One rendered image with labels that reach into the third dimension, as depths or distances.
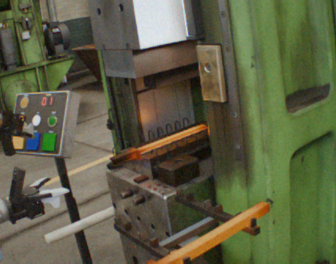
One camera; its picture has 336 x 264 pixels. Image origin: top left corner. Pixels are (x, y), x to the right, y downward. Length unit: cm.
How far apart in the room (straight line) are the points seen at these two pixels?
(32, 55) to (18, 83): 48
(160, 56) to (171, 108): 43
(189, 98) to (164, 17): 58
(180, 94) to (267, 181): 71
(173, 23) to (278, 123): 47
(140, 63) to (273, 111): 46
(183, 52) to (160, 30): 16
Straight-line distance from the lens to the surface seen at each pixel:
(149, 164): 148
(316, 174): 161
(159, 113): 179
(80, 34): 1065
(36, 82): 637
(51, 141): 182
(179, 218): 142
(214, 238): 99
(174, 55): 148
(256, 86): 121
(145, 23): 135
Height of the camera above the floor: 150
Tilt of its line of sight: 17 degrees down
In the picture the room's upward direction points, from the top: 8 degrees counter-clockwise
